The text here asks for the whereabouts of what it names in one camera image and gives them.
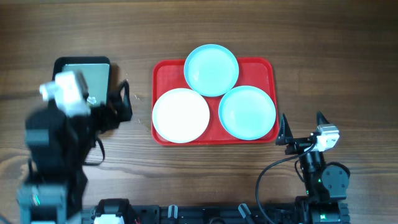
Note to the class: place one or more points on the teal plate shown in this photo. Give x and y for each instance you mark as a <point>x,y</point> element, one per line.
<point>211,70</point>
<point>247,112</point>

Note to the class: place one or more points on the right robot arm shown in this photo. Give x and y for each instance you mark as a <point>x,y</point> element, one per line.
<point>325,183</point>

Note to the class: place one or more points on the red plastic tray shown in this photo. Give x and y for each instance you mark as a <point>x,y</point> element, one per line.
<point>253,71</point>

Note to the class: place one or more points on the white round plate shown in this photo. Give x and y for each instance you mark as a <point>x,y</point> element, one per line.
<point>180,115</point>

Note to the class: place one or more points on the teal plate right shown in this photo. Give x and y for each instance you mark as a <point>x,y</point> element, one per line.
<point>247,112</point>

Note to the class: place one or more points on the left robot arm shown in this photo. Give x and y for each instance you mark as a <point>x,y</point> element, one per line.
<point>59,145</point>

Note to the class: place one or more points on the teal plate top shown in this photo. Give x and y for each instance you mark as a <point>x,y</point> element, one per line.
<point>211,70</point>

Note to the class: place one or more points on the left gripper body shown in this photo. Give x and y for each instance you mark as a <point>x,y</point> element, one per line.
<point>101,114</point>

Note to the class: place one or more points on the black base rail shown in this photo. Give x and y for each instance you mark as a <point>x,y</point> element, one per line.
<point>117,210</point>

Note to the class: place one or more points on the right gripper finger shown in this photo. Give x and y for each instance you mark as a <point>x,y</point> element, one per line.
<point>284,136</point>
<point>321,119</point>

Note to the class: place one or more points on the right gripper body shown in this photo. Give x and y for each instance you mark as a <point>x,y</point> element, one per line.
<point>298,146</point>

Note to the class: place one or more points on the black water basin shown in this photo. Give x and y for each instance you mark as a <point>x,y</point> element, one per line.
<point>96,71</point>

